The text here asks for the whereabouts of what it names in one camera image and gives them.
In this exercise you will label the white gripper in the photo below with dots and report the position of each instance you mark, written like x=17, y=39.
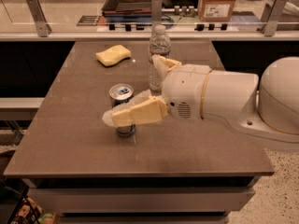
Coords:
x=183, y=90

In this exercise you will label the Red Bull can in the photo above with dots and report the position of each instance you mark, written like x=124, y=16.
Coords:
x=119, y=94

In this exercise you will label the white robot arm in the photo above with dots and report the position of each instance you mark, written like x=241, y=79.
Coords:
x=264, y=108

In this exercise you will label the clear plastic water bottle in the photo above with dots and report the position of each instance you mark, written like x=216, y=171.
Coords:
x=159, y=44

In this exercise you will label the yellow sponge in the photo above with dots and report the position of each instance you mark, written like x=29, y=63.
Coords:
x=113, y=55

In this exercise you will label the black orange tray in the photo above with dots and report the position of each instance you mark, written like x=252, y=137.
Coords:
x=112, y=7

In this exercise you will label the cardboard box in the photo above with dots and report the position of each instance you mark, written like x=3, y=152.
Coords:
x=215, y=10

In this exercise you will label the brown table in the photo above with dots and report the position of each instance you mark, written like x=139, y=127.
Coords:
x=175, y=172

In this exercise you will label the middle metal bracket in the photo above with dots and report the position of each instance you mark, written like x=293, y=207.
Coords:
x=156, y=13

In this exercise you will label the metal bracket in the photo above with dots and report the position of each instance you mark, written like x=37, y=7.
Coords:
x=156, y=13
x=271, y=15
x=42, y=26

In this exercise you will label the glass partition rail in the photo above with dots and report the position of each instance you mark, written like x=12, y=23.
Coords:
x=60, y=31

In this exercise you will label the left metal bracket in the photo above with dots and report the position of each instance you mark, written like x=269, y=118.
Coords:
x=42, y=26

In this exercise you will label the right metal bracket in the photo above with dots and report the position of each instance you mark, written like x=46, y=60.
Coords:
x=271, y=15

